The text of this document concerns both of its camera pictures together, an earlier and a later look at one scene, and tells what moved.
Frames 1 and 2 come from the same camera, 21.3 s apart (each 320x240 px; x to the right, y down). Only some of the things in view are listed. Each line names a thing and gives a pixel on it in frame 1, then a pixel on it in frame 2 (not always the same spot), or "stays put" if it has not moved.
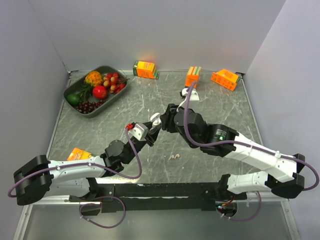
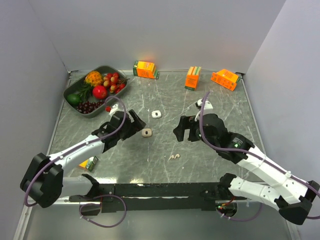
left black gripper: (153, 134) -> (135, 126)
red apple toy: (99, 92) stays put
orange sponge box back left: (145, 69) stays put
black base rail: (117, 197) stays put
